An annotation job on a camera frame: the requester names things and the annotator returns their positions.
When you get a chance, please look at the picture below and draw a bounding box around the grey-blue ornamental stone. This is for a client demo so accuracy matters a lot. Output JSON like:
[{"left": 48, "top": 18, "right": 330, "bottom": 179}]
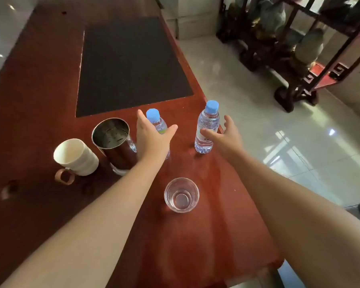
[{"left": 259, "top": 0, "right": 286, "bottom": 36}]

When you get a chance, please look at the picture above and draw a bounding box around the white mug with brown handle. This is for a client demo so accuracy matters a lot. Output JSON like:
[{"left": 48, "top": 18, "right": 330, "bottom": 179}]
[{"left": 53, "top": 138, "right": 100, "bottom": 186}]

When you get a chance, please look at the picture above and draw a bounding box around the clear plastic cup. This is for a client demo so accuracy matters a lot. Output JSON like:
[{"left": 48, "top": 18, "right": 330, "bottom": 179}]
[{"left": 164, "top": 177, "right": 200, "bottom": 214}]

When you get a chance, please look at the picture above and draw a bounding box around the black table mat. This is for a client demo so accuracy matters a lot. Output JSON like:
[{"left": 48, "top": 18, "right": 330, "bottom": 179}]
[{"left": 75, "top": 17, "right": 194, "bottom": 118}]

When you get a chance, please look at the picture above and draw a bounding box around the red wooden table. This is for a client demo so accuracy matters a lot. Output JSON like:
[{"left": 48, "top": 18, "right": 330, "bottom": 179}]
[{"left": 0, "top": 0, "right": 285, "bottom": 288}]

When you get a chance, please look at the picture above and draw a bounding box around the person's right forearm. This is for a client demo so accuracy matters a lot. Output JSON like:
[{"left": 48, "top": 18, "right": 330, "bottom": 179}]
[{"left": 229, "top": 151, "right": 360, "bottom": 288}]

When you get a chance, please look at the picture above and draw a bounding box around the stainless steel cylinder container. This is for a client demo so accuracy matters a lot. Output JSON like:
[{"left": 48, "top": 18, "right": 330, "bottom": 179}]
[{"left": 91, "top": 118, "right": 138, "bottom": 176}]

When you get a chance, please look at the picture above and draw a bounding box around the person's right hand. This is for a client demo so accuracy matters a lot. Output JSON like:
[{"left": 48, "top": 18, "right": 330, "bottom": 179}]
[{"left": 200, "top": 115, "right": 245, "bottom": 161}]

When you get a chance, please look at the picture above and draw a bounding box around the pale green ornamental stone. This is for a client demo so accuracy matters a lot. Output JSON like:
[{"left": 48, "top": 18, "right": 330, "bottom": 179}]
[{"left": 295, "top": 28, "right": 325, "bottom": 66}]

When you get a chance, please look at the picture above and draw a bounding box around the clear blue-capped water bottle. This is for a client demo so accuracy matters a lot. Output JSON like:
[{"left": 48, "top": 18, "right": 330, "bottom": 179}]
[
  {"left": 194, "top": 100, "right": 221, "bottom": 154},
  {"left": 146, "top": 108, "right": 171, "bottom": 161}
]

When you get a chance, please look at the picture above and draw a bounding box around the person's left forearm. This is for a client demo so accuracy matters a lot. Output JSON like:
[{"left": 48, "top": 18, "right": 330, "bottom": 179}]
[{"left": 0, "top": 160, "right": 166, "bottom": 288}]

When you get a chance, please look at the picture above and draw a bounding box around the person's left hand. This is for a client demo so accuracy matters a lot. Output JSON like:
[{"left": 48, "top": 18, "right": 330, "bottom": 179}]
[{"left": 136, "top": 109, "right": 179, "bottom": 168}]

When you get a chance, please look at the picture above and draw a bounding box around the dark wooden display shelf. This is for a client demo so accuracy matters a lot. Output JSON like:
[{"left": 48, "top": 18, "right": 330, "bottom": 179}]
[{"left": 216, "top": 0, "right": 360, "bottom": 114}]

